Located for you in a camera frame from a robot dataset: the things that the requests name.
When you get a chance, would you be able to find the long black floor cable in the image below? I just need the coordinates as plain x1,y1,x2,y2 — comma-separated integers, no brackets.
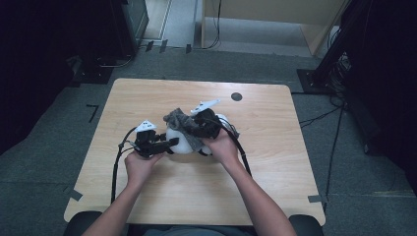
324,97,345,210

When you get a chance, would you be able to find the black angled floor tape mark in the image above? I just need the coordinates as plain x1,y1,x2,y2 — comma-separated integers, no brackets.
86,103,100,124

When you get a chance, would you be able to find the light wooden cabinet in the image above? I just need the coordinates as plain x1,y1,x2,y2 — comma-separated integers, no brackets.
200,0,348,57

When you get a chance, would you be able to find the black hanging cable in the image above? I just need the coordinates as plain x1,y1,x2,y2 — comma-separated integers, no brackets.
193,0,222,51

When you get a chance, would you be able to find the black equipment cabinet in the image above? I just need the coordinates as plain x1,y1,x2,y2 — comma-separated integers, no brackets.
109,0,150,59

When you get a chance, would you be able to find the black metal stand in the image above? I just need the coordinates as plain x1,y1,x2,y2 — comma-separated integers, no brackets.
296,0,362,96

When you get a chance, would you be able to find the panda plush toy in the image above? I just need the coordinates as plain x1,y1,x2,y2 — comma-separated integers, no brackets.
165,112,230,156

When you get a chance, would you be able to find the left hand-held gripper cable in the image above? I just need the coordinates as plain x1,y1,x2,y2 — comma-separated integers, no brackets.
110,127,137,205

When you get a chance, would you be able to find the black curved floor cable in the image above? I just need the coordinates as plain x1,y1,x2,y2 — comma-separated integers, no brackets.
96,53,136,69

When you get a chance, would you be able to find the black stand base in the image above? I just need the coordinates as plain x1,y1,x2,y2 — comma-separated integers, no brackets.
70,55,114,88

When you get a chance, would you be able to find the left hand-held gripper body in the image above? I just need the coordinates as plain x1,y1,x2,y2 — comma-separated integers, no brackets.
132,119,161,158

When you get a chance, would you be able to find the person's dark clothing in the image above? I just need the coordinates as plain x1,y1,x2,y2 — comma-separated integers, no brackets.
127,224,260,236

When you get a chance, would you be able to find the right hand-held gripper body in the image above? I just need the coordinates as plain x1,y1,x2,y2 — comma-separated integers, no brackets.
190,98,224,141

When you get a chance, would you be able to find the short black floor cable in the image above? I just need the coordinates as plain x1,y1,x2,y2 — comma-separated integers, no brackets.
298,106,342,128

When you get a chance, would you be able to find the dark curtain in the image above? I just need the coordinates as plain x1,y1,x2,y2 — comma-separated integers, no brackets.
0,0,116,155
340,0,417,195

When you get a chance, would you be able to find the hand-held gripper cable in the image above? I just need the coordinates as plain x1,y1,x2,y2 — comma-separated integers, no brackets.
110,127,137,205
214,117,254,178

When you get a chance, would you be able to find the person's right hand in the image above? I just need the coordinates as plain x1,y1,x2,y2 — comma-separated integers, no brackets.
202,129,242,168

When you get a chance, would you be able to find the person's left hand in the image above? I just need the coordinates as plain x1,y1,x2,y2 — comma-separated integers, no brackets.
124,150,164,190

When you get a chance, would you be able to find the grey floor tape piece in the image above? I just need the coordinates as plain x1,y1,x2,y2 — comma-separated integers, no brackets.
63,186,84,202
307,194,328,205

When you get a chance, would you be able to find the right hand-held gripper cable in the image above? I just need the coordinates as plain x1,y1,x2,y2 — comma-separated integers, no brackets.
214,117,254,178

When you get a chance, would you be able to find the grey cloth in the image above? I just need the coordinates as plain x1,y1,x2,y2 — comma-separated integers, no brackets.
162,107,207,152

